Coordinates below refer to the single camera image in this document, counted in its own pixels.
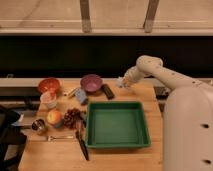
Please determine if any purple bowl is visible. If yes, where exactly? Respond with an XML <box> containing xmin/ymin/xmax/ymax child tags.
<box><xmin>80</xmin><ymin>74</ymin><xmax>103</xmax><ymax>93</ymax></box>

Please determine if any peach fruit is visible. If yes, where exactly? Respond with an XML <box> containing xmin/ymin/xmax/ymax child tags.
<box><xmin>46</xmin><ymin>109</ymin><xmax>62</xmax><ymax>126</ymax></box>

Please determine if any blue sponge block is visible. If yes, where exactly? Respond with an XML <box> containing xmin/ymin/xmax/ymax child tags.
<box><xmin>75</xmin><ymin>88</ymin><xmax>88</xmax><ymax>105</ymax></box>

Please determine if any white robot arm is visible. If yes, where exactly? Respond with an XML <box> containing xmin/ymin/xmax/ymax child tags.
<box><xmin>122</xmin><ymin>55</ymin><xmax>213</xmax><ymax>171</ymax></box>

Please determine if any white pink cup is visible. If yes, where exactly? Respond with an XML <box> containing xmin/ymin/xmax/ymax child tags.
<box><xmin>40</xmin><ymin>91</ymin><xmax>57</xmax><ymax>109</ymax></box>

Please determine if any green plastic tray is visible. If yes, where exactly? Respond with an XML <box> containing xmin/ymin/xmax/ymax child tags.
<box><xmin>86</xmin><ymin>101</ymin><xmax>151</xmax><ymax>149</ymax></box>

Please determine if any black rectangular block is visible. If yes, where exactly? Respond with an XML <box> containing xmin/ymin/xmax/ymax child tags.
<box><xmin>102</xmin><ymin>84</ymin><xmax>114</xmax><ymax>100</ymax></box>

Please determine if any brown pine cone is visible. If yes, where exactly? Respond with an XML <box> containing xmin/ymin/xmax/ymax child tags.
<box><xmin>63</xmin><ymin>108</ymin><xmax>82</xmax><ymax>129</ymax></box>

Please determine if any silver fork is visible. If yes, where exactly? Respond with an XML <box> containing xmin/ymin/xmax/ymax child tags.
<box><xmin>47</xmin><ymin>136</ymin><xmax>74</xmax><ymax>142</ymax></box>

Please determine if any black handled knife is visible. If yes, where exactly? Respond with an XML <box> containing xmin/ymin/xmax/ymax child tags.
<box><xmin>75</xmin><ymin>122</ymin><xmax>89</xmax><ymax>161</ymax></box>

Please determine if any light blue towel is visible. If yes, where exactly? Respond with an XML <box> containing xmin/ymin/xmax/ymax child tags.
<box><xmin>116</xmin><ymin>77</ymin><xmax>130</xmax><ymax>89</ymax></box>

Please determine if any yellow white marker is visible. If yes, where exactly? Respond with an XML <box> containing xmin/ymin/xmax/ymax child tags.
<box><xmin>63</xmin><ymin>87</ymin><xmax>79</xmax><ymax>97</ymax></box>

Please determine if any metal measuring cup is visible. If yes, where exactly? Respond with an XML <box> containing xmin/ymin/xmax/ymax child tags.
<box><xmin>32</xmin><ymin>119</ymin><xmax>47</xmax><ymax>135</ymax></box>

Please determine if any red orange bowl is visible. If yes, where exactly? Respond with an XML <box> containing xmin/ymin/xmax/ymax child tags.
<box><xmin>38</xmin><ymin>77</ymin><xmax>60</xmax><ymax>93</ymax></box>

